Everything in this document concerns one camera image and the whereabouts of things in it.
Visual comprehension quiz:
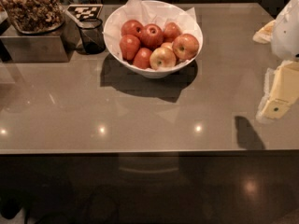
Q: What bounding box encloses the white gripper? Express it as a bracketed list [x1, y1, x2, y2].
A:
[252, 0, 299, 123]

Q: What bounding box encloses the red-yellow apple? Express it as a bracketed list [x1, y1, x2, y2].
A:
[172, 34, 200, 60]

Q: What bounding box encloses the red apple back right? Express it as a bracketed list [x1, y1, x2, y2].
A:
[164, 22, 181, 42]

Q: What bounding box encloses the red apple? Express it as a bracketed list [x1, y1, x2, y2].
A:
[164, 22, 181, 42]
[133, 48, 152, 69]
[140, 23, 164, 49]
[120, 35, 141, 61]
[121, 20, 143, 37]

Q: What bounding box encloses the small partly hidden apple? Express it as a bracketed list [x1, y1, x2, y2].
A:
[161, 42, 173, 50]

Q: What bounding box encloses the yellow-red apple front centre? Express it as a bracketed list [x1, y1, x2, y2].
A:
[149, 47, 177, 70]

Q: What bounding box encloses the red apple centre top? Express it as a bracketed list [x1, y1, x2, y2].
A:
[140, 23, 164, 49]

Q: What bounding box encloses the red apple front middle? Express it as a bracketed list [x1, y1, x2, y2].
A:
[133, 48, 152, 69]

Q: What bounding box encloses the white ceramic bowl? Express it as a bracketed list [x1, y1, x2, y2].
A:
[103, 0, 204, 79]

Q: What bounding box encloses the red apple back left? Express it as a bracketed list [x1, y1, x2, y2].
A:
[121, 20, 143, 37]

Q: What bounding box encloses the red apple front left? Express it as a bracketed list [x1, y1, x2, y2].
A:
[120, 35, 141, 61]

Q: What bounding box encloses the black mesh cup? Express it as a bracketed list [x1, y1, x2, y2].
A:
[78, 18, 106, 54]

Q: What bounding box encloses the black white fiducial marker card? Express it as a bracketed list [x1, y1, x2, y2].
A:
[66, 4, 103, 21]

